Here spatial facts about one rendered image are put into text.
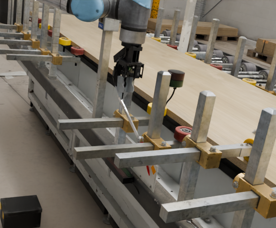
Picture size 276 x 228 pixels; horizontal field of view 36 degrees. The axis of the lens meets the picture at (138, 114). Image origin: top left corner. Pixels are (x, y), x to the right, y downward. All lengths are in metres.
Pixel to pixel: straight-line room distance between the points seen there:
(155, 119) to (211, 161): 0.32
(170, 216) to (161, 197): 0.56
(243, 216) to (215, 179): 0.44
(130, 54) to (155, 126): 0.26
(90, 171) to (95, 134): 0.83
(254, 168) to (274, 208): 0.11
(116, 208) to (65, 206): 0.40
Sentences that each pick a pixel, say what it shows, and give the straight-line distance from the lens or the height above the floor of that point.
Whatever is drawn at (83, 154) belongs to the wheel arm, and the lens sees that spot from 1.36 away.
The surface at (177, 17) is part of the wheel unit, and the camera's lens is 3.40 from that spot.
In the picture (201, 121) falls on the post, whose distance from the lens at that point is 1.24.
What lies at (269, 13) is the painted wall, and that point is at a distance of 10.31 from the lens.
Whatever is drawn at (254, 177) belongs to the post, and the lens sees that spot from 1.09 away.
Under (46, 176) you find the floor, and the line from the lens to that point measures 2.95.
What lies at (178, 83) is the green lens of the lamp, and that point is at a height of 1.08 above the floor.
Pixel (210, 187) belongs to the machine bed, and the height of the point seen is 0.71.
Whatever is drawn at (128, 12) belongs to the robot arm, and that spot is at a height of 1.28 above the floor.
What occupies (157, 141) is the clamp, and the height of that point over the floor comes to 0.87.
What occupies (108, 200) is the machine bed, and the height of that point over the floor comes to 0.17.
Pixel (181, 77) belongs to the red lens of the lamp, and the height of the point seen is 1.10.
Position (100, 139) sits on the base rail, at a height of 0.70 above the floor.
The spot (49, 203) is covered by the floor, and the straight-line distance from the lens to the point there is 2.67.
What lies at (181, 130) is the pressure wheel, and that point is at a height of 0.91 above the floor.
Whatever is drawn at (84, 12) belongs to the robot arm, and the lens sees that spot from 1.33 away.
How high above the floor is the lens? 1.44
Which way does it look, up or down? 20 degrees down
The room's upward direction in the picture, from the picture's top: 9 degrees clockwise
